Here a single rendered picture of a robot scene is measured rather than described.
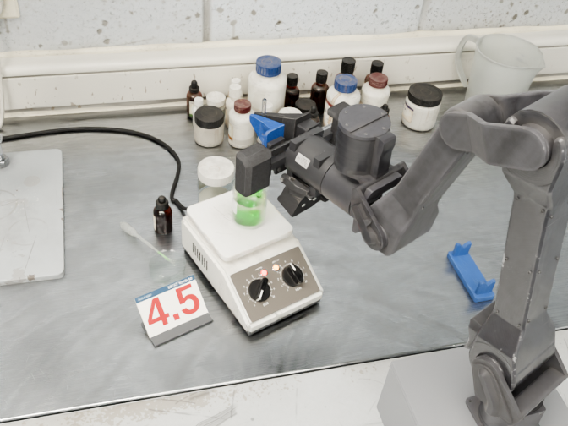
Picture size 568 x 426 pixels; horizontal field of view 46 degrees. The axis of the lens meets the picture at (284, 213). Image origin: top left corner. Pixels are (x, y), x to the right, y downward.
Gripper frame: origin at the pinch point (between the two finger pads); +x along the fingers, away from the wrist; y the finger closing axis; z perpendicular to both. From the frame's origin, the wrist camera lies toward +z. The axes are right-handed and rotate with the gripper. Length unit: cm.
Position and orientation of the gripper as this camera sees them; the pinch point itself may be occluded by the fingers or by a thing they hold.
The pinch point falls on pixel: (270, 128)
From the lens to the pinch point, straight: 87.9
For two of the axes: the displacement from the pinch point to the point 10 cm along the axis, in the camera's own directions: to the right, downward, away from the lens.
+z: -0.7, 7.3, 6.8
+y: 7.3, -4.2, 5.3
